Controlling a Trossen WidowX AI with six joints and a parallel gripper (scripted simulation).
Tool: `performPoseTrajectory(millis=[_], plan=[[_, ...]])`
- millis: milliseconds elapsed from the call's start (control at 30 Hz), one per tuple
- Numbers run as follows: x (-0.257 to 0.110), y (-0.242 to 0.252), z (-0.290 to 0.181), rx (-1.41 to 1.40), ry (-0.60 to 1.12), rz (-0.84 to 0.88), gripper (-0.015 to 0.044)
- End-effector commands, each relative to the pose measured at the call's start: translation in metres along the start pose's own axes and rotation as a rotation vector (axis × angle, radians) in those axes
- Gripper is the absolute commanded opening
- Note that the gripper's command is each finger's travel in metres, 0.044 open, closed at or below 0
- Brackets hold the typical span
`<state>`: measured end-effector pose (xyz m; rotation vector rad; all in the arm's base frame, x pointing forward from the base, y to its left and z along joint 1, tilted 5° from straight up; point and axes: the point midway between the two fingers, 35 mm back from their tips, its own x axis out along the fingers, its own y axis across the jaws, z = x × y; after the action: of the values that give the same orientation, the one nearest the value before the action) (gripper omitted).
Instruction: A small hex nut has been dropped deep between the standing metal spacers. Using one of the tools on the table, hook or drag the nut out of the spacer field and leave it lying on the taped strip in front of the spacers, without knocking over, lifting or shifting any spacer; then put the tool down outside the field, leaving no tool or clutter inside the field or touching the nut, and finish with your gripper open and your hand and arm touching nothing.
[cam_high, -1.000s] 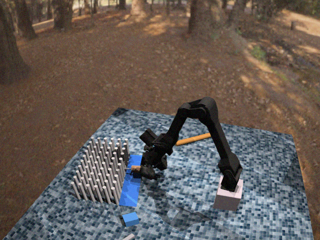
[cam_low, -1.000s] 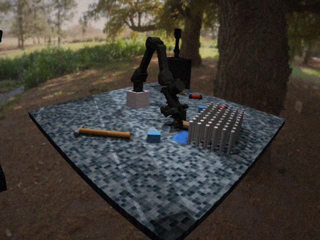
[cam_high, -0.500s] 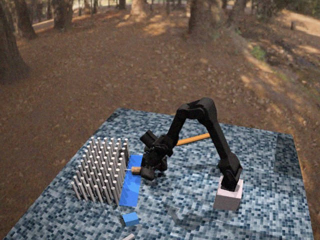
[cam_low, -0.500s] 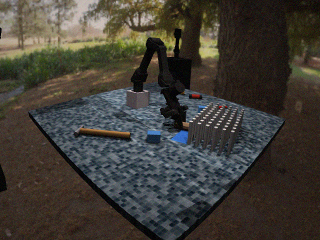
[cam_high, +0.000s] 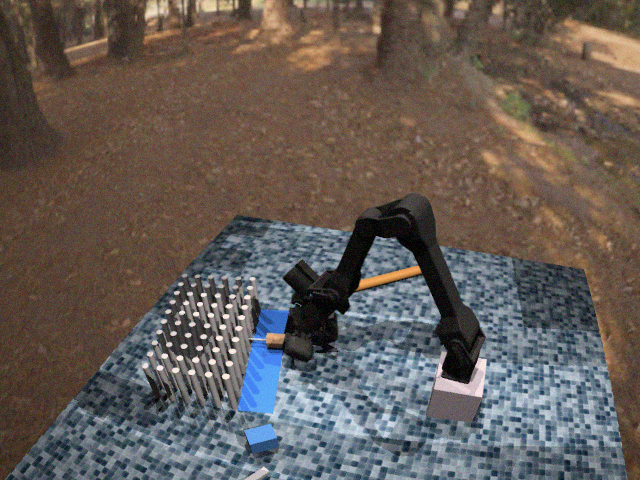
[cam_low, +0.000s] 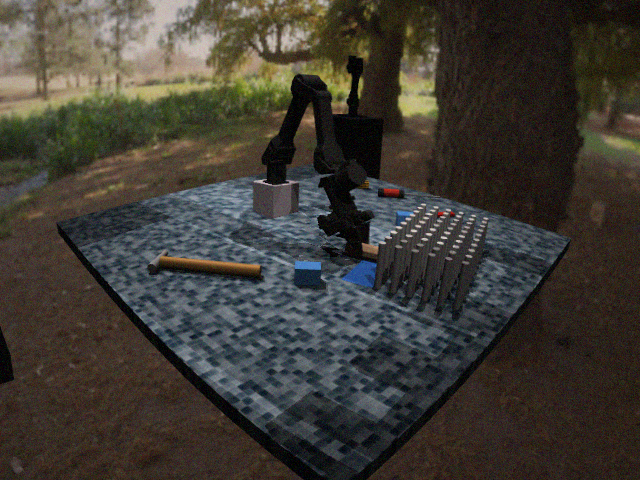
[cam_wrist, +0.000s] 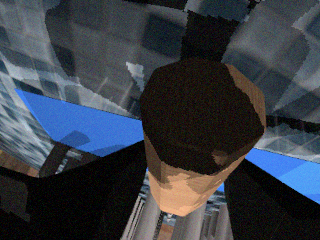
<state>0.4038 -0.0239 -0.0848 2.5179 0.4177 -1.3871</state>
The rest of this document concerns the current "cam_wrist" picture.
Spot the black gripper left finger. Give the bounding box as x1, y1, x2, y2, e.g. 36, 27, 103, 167
0, 140, 147, 240

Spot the blue flat strip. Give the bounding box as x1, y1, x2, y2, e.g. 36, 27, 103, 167
15, 88, 320, 204

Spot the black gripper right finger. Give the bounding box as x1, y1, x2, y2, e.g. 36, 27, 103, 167
223, 157, 320, 240

